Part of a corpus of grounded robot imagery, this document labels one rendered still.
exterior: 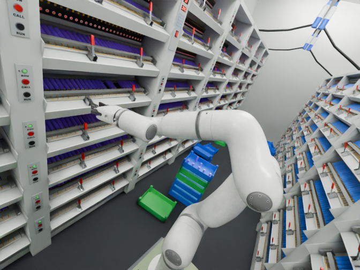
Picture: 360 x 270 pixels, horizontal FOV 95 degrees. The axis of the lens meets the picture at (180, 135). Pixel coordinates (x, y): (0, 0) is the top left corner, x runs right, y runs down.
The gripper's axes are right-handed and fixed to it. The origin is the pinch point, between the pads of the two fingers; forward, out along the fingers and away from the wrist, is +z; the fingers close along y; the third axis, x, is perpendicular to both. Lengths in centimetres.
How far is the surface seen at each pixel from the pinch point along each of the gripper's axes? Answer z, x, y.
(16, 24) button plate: 0.4, 25.3, -23.6
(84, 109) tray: 5.9, -2.9, -2.7
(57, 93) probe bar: 10.3, 3.6, -11.4
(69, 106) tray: 6.7, -1.2, -8.8
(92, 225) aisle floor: 15, -97, 6
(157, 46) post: 7, 31, 42
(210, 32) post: 8, 54, 112
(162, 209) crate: -12, -101, 55
